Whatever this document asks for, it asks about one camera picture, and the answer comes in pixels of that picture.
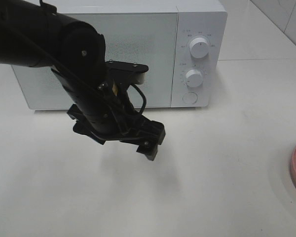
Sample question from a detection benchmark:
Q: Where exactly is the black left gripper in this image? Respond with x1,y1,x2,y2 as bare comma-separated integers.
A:
51,66,165,161

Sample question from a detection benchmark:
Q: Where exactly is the white timer knob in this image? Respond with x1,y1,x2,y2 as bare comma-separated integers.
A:
185,69,204,88

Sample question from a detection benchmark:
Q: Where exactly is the white microwave door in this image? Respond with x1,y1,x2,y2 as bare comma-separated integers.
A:
12,13,177,110

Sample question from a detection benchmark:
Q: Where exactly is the white microwave oven body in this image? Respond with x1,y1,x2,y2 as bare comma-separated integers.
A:
12,0,228,111

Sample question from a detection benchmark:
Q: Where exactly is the upper white power knob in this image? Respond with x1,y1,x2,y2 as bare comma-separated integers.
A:
188,35,210,59

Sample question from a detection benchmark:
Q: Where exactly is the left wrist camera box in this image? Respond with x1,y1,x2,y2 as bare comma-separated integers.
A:
106,61,149,85

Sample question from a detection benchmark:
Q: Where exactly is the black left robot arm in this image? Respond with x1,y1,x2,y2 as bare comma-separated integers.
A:
0,0,166,160

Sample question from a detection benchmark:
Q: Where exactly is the round white door button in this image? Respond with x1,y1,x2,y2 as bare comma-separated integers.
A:
183,92,198,104

